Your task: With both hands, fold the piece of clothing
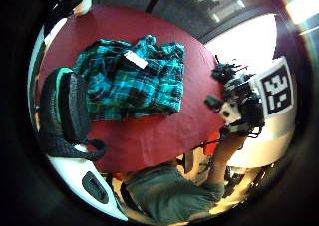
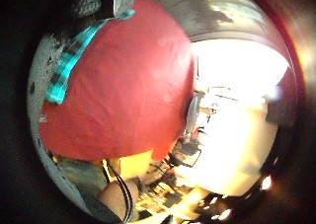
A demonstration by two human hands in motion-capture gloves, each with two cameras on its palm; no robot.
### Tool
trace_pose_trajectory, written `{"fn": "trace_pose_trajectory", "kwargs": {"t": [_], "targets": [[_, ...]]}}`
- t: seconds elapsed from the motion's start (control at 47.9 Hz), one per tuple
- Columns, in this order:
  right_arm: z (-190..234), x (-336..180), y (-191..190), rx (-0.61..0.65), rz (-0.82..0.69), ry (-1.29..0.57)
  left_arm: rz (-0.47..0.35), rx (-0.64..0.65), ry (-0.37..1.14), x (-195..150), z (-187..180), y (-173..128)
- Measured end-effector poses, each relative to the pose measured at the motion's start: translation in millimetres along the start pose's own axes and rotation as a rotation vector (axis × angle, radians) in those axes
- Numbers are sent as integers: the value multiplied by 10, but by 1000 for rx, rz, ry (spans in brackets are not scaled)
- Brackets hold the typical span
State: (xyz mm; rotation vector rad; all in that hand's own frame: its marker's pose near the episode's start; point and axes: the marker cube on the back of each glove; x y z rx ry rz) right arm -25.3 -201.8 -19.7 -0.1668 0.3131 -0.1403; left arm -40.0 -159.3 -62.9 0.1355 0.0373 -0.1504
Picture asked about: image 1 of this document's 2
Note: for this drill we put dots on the white marker cube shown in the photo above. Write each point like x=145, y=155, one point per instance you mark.
x=275, y=88

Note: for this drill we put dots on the teal plaid shirt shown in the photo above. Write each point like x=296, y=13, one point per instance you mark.
x=133, y=86

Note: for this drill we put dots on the red tablecloth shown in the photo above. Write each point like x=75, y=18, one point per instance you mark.
x=149, y=139

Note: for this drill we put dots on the white garment tag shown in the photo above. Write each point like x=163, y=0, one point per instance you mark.
x=135, y=59

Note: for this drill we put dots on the the person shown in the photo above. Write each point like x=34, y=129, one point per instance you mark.
x=169, y=192

